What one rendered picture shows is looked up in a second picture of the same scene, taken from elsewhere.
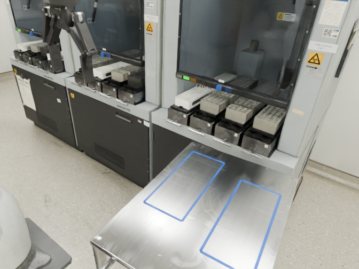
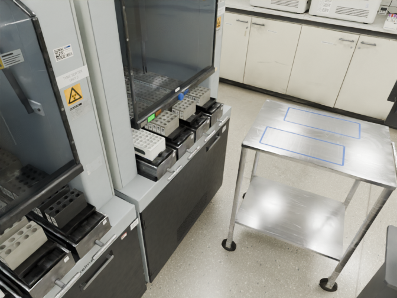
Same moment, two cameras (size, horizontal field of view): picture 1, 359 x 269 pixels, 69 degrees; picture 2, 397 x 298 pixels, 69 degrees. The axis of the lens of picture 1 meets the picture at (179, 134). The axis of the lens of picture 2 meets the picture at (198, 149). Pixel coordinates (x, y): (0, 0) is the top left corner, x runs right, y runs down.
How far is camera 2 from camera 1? 1.56 m
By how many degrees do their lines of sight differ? 75
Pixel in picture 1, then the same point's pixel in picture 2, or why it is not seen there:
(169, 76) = (122, 140)
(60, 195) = not seen: outside the picture
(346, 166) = not seen: hidden behind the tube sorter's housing
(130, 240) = (378, 167)
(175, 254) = (370, 148)
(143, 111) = (128, 214)
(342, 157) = not seen: hidden behind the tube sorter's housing
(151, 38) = (82, 110)
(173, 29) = (115, 69)
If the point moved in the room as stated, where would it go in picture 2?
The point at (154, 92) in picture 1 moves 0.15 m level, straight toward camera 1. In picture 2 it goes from (107, 184) to (149, 180)
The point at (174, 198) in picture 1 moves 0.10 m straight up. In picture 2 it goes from (326, 150) to (334, 130)
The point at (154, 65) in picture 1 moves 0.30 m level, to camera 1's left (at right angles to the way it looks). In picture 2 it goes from (97, 148) to (71, 226)
